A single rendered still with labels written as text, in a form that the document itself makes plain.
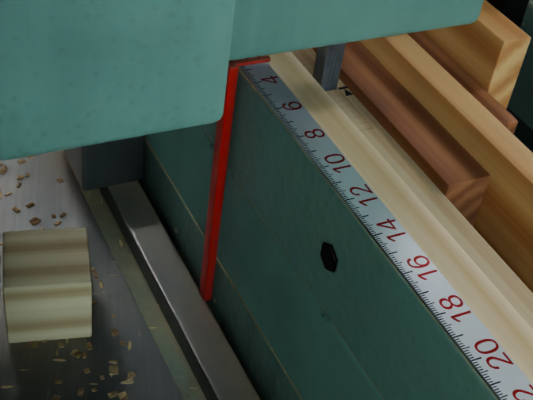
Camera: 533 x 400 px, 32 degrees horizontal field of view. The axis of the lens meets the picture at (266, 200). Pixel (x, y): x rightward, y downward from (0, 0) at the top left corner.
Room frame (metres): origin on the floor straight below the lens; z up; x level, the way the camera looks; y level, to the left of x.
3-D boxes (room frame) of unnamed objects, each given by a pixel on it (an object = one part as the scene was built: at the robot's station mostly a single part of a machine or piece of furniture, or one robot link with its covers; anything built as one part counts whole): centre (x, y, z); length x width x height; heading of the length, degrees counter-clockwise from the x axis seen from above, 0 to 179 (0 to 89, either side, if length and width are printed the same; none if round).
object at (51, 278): (0.32, 0.10, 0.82); 0.04 x 0.04 x 0.04; 18
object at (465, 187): (0.40, -0.02, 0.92); 0.23 x 0.02 x 0.04; 32
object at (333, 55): (0.36, -0.02, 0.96); 0.01 x 0.01 x 0.05; 32
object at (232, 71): (0.34, 0.02, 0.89); 0.02 x 0.01 x 0.14; 122
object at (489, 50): (0.43, -0.06, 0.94); 0.16 x 0.02 x 0.08; 32
